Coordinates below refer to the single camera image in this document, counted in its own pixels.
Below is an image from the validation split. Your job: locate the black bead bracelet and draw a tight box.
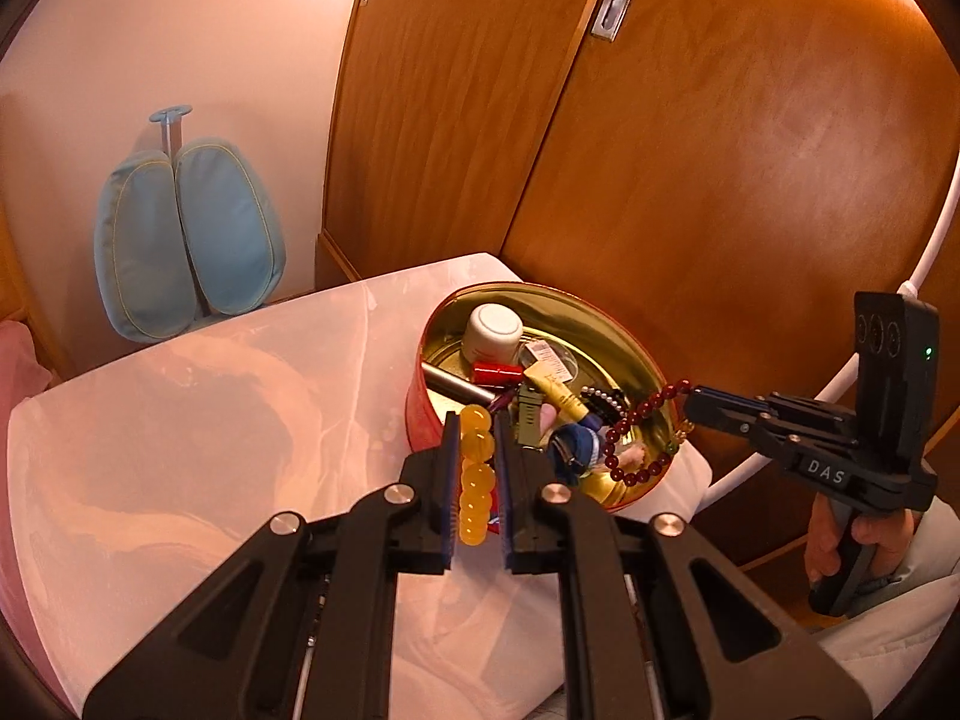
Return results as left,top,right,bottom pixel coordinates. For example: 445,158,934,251
581,386,628,422

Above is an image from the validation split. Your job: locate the round gold tin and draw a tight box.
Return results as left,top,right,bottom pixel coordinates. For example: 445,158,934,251
403,281,676,515

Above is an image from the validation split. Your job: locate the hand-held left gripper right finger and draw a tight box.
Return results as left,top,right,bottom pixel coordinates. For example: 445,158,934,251
495,412,877,720

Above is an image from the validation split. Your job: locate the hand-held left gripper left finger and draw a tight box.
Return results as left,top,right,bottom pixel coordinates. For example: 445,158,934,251
81,411,461,720

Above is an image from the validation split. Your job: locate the metal door handle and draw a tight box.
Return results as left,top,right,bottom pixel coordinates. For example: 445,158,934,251
592,0,638,39

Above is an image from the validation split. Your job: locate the blue cushion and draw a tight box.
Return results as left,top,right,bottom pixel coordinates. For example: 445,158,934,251
94,136,288,346

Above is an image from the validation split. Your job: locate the red bead bracelet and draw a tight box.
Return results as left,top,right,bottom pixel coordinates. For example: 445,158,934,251
602,380,695,487

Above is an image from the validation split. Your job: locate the person's right hand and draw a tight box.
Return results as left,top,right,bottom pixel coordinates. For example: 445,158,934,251
804,499,922,587

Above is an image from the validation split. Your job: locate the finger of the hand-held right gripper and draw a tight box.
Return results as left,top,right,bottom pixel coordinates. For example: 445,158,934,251
682,400,865,460
685,385,865,434

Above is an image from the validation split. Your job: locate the plain wooden wardrobe door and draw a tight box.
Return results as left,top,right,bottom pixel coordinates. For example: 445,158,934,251
315,0,620,302

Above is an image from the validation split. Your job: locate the silver metal tube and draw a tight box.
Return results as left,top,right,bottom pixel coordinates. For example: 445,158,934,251
420,360,500,407

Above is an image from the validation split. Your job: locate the yellow tube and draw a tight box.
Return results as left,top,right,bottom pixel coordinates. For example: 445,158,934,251
529,367,595,430

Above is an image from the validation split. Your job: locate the white cup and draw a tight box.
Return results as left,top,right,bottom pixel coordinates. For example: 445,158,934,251
463,304,524,365

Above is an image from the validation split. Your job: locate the blue plush toy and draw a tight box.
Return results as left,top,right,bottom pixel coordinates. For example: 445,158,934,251
550,420,655,487

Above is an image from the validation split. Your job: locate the person's right forearm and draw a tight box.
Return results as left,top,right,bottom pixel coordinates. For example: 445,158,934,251
862,517,957,653

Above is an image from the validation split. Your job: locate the clear packet with label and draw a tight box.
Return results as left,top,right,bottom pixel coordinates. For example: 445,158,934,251
521,340,579,384

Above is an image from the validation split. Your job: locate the blue round-top post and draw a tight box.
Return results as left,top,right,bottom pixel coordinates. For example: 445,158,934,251
148,105,193,152

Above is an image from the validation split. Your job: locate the yellow bead bracelet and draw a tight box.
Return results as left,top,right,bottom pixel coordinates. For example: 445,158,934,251
457,403,498,547

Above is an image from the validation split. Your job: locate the olive green watch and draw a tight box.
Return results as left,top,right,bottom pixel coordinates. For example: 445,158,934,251
491,382,546,455

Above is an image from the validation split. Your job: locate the wooden wardrobe door with handle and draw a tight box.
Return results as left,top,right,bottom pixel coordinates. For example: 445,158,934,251
499,0,960,567

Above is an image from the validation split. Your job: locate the white tablecloth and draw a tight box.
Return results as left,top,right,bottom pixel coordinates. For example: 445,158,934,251
7,251,713,720

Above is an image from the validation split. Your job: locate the pink blanket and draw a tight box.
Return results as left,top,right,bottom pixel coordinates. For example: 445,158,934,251
0,319,83,698

